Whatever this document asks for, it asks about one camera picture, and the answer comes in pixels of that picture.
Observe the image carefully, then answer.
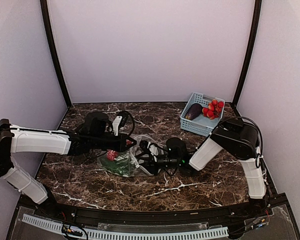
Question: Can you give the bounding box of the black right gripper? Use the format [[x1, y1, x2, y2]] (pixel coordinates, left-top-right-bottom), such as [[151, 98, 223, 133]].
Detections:
[[132, 151, 181, 176]]

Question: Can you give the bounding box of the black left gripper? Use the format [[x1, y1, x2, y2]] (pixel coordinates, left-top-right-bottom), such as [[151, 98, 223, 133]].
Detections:
[[90, 132, 137, 153]]

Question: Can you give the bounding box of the clear zip top bag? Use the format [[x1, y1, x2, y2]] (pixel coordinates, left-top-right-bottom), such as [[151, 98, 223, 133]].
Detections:
[[97, 134, 158, 178]]

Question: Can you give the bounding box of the purple fake eggplant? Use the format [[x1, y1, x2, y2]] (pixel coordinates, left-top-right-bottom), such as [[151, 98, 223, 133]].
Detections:
[[184, 103, 203, 121]]

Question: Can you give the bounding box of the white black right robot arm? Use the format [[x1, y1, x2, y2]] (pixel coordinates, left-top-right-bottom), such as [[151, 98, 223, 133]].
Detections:
[[134, 116, 267, 217]]

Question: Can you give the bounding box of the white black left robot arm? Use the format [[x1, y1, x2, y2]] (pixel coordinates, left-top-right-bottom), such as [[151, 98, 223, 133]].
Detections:
[[0, 111, 137, 218]]

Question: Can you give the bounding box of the red fake tomato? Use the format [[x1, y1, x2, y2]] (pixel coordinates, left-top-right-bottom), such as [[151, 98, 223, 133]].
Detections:
[[106, 150, 119, 162]]

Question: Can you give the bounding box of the green fake vegetable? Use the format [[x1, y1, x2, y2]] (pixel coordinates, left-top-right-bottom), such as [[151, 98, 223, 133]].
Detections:
[[98, 152, 131, 178]]

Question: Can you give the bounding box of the light blue perforated basket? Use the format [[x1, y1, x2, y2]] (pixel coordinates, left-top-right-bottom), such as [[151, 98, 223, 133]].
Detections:
[[180, 92, 225, 137]]

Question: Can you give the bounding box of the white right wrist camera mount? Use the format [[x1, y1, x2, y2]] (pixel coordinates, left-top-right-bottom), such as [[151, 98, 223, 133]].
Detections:
[[148, 143, 160, 156]]

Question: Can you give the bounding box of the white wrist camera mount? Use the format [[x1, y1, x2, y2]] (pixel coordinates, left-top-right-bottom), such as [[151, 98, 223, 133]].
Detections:
[[112, 115, 123, 136], [148, 143, 160, 156]]

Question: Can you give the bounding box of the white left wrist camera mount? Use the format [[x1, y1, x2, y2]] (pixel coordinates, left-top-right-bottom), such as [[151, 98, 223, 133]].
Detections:
[[112, 115, 123, 136]]

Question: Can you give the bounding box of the black front mounting rail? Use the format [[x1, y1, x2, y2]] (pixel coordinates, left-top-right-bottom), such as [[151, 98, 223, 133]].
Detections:
[[44, 199, 267, 226]]

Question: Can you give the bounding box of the white slotted cable duct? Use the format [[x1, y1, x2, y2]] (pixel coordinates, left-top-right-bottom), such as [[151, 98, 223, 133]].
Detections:
[[22, 214, 229, 240]]

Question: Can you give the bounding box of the black corner frame post left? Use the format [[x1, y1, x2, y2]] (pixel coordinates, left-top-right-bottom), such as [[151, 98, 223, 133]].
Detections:
[[39, 0, 72, 109]]

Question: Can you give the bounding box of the black corner frame post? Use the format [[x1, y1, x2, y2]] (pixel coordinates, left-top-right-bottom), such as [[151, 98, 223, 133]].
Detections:
[[39, 0, 72, 109], [231, 0, 262, 109]]

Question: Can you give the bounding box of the black corner frame post right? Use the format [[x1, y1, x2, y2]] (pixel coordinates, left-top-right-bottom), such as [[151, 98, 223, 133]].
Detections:
[[231, 0, 262, 109]]

